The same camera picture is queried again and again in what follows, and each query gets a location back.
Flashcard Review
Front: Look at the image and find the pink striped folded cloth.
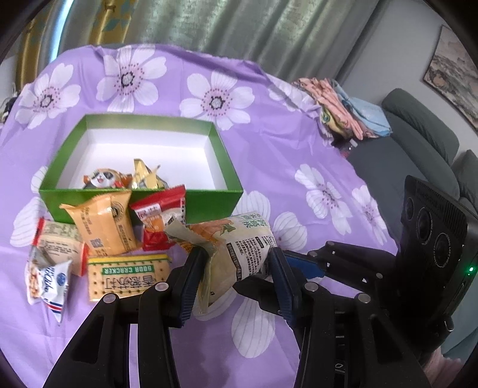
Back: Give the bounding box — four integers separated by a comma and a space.
293, 76, 364, 140

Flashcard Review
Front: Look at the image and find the cream green printed snack packet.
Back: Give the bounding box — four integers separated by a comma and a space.
164, 213, 279, 318

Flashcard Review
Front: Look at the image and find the framed wall picture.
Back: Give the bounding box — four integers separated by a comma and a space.
422, 24, 478, 131

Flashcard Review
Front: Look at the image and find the yellow green cracker packet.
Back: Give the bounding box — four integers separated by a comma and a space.
87, 253, 171, 302

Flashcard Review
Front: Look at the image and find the red snack packet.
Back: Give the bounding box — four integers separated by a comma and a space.
129, 185, 187, 251

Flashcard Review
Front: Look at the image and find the green grey curtain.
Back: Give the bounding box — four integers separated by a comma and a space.
123, 0, 393, 81

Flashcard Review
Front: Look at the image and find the green cardboard box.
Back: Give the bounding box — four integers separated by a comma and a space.
38, 114, 245, 224

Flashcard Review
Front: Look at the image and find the beige red-edged snack packet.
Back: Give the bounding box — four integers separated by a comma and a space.
32, 218, 89, 277

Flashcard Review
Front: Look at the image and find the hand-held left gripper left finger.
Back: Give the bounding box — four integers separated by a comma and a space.
37, 248, 210, 388

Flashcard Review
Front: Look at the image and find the gold foil snack packet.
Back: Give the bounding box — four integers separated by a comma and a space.
129, 158, 170, 190

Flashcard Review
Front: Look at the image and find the white blue snack packet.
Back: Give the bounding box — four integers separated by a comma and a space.
25, 248, 73, 323

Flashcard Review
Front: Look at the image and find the gold patterned curtain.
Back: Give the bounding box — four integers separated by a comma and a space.
19, 0, 135, 64

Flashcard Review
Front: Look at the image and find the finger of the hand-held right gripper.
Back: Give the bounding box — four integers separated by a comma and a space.
232, 278, 285, 315
282, 241, 402, 297

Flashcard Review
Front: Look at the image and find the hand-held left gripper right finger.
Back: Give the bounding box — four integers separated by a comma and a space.
267, 248, 434, 388

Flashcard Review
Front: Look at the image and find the grey sofa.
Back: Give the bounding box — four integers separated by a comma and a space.
345, 87, 478, 239

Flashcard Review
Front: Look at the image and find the person's right forearm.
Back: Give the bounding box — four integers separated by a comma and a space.
422, 351, 475, 388

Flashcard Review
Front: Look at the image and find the orange snack packet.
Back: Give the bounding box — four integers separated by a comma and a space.
60, 192, 137, 256

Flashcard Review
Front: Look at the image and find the purple floral cloth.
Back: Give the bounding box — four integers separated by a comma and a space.
0, 43, 400, 388

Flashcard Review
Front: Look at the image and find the light blue folded cloth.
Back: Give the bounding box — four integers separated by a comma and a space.
334, 84, 393, 137

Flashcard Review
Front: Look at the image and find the panda print snack packet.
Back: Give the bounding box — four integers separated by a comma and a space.
81, 168, 131, 190

